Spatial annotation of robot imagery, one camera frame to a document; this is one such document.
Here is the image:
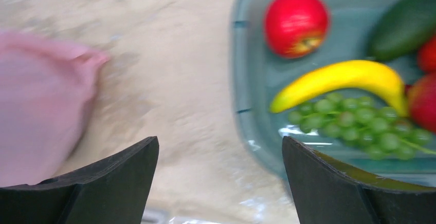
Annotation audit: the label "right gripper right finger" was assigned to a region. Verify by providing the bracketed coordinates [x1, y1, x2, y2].
[282, 136, 435, 223]

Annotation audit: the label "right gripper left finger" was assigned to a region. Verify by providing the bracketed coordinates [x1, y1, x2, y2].
[1, 137, 159, 224]

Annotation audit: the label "pink plastic bag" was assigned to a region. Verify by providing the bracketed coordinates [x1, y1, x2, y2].
[1, 31, 108, 187]

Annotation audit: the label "red apple from bag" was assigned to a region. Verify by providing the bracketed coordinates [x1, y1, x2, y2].
[264, 0, 330, 59]

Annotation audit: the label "green grapes bunch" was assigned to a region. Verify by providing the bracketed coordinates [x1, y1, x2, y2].
[288, 92, 435, 160]

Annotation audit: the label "yellow banana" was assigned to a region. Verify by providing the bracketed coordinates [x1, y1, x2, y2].
[269, 60, 409, 117]

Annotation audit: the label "red apple in tub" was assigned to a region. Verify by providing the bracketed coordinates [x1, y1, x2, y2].
[407, 72, 435, 133]

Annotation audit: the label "teal plastic tub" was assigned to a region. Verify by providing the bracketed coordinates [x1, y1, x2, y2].
[232, 0, 435, 186]

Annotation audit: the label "dark green avocado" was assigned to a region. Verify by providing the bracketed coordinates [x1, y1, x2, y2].
[366, 0, 435, 62]

